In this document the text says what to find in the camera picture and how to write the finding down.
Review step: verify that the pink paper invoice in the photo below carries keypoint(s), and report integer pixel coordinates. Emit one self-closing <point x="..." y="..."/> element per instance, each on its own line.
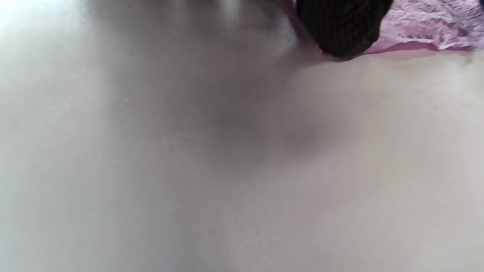
<point x="427" y="26"/>

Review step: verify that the person's left hand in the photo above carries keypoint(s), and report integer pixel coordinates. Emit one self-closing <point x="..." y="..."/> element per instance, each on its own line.
<point x="344" y="22"/>

